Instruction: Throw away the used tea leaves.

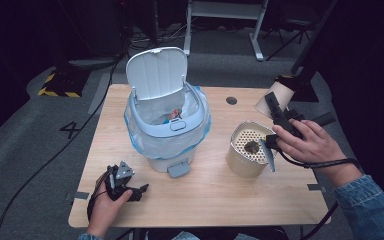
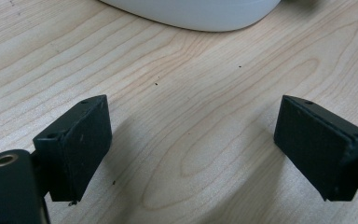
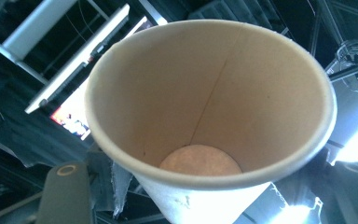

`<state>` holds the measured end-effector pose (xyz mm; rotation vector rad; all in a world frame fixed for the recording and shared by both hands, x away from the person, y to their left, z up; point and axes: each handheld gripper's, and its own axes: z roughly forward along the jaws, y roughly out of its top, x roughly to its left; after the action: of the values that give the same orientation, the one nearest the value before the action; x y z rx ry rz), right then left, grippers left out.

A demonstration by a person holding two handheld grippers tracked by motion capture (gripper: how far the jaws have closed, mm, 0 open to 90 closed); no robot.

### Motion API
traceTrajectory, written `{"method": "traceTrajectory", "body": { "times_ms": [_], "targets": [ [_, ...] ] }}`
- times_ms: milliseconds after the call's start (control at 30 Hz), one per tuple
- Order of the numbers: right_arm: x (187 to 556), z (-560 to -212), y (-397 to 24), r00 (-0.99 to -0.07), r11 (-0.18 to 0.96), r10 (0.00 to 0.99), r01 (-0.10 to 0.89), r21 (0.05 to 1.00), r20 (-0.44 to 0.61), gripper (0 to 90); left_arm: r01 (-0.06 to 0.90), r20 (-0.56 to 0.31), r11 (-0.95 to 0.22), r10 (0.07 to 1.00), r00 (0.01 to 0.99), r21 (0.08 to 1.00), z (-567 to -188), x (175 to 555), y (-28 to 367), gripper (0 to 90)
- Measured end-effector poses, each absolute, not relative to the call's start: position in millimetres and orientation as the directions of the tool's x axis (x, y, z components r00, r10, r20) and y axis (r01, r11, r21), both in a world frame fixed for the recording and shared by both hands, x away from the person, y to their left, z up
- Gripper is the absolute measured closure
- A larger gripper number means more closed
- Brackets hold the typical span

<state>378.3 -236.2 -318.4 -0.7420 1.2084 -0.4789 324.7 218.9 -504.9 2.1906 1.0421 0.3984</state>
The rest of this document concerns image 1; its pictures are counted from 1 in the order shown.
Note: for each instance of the black slanted pole stand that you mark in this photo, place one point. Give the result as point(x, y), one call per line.
point(313, 43)

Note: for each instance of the white metal table frame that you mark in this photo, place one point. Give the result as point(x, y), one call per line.
point(225, 10)

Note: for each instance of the black stand with striped base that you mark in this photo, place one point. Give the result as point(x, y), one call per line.
point(63, 85)

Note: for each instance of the grey tape strip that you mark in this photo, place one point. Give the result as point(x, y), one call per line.
point(81, 195)
point(315, 187)

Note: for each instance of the gold perforated metal canister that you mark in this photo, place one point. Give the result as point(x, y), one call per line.
point(243, 165)

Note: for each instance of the person's left hand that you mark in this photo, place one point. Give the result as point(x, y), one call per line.
point(103, 213)

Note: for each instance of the white pedal trash can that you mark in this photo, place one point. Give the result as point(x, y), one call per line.
point(156, 76)

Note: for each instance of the brown residue lump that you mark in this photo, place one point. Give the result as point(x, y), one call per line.
point(252, 147)

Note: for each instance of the beige paper cup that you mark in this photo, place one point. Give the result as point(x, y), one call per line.
point(280, 93)

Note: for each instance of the person's right hand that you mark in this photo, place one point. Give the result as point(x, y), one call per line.
point(313, 143)

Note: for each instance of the blue translucent trash bag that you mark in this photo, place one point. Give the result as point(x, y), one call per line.
point(166, 148)

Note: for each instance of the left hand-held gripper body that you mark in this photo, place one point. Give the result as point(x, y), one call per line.
point(121, 173)

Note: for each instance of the orange crumpled wrapper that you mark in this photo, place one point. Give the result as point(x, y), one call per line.
point(172, 115)

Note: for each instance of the black tripod stand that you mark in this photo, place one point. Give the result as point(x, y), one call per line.
point(296, 23)

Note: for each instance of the dark round table grommet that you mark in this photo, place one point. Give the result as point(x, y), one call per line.
point(231, 100)

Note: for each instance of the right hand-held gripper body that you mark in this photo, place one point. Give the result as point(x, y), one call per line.
point(285, 125)

